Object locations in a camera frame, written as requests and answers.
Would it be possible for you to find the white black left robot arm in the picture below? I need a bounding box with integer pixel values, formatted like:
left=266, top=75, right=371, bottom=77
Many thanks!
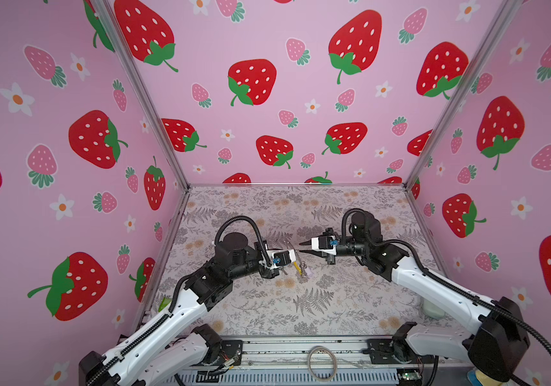
left=79, top=233, right=280, bottom=385

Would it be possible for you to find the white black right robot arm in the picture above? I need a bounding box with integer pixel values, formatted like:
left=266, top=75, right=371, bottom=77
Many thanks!
left=302, top=208, right=532, bottom=383

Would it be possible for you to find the coiled beige cable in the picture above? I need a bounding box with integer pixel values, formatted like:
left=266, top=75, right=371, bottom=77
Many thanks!
left=306, top=345, right=339, bottom=382

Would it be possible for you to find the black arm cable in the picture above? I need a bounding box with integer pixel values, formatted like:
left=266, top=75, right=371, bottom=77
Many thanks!
left=340, top=207, right=551, bottom=386
left=213, top=215, right=274, bottom=269

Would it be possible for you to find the aluminium corner post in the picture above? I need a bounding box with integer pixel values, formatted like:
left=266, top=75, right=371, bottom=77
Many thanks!
left=403, top=0, right=521, bottom=193
left=92, top=0, right=190, bottom=193

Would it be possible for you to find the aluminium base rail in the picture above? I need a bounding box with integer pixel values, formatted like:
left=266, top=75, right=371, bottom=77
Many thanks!
left=164, top=335, right=468, bottom=385

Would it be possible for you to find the aluminium corner post left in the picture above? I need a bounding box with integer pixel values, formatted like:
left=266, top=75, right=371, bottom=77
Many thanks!
left=92, top=0, right=190, bottom=193

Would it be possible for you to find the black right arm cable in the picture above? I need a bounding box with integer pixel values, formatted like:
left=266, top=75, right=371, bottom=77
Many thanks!
left=340, top=207, right=551, bottom=386

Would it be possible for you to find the white plastic case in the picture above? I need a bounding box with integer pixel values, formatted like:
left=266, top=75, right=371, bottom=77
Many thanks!
left=421, top=298, right=446, bottom=320

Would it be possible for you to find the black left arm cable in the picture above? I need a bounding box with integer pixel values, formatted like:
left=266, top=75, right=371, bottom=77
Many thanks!
left=213, top=215, right=274, bottom=269

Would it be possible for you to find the aluminium corner post right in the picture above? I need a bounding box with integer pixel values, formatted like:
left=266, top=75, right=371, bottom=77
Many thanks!
left=403, top=0, right=521, bottom=193

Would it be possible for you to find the metal keyring with yellow tag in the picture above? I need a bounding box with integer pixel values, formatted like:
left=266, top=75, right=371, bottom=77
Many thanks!
left=293, top=262, right=304, bottom=277

